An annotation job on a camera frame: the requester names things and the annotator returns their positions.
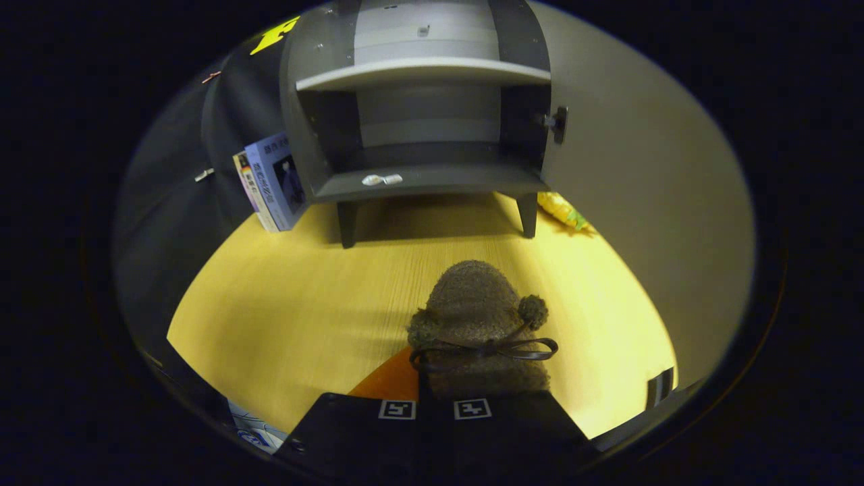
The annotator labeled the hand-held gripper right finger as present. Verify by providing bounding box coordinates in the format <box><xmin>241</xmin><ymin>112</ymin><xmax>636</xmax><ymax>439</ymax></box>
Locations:
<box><xmin>435</xmin><ymin>391</ymin><xmax>601</xmax><ymax>484</ymax></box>

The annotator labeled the black backdrop cloth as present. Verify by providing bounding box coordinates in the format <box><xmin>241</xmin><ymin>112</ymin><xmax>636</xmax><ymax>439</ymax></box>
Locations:
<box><xmin>115</xmin><ymin>13</ymin><xmax>311</xmax><ymax>433</ymax></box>

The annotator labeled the brown fuzzy shoe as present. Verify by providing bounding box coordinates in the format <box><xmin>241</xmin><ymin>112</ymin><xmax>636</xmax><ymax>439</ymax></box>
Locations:
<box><xmin>406</xmin><ymin>260</ymin><xmax>560</xmax><ymax>400</ymax></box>

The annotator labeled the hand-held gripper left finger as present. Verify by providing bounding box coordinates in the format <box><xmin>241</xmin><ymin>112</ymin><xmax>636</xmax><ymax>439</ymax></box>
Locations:
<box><xmin>273</xmin><ymin>348</ymin><xmax>436</xmax><ymax>484</ymax></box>

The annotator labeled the white blue printed bag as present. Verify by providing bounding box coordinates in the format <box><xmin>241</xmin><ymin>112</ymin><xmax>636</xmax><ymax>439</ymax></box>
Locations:
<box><xmin>229</xmin><ymin>402</ymin><xmax>288</xmax><ymax>453</ymax></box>

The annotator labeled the yellow round disc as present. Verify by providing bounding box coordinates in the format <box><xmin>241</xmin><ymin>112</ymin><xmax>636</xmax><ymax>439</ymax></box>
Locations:
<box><xmin>538</xmin><ymin>191</ymin><xmax>574</xmax><ymax>223</ymax></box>

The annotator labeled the blue book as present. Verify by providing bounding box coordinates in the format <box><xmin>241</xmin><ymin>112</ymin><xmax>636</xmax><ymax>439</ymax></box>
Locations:
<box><xmin>244</xmin><ymin>132</ymin><xmax>309</xmax><ymax>232</ymax></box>

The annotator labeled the beige shoe cabinet door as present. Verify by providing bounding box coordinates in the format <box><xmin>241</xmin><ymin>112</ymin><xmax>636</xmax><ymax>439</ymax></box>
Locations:
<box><xmin>526</xmin><ymin>0</ymin><xmax>755</xmax><ymax>406</ymax></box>

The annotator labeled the metal door hinge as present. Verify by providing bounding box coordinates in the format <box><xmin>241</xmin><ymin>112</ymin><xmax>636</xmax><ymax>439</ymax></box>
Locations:
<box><xmin>540</xmin><ymin>106</ymin><xmax>569</xmax><ymax>144</ymax></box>

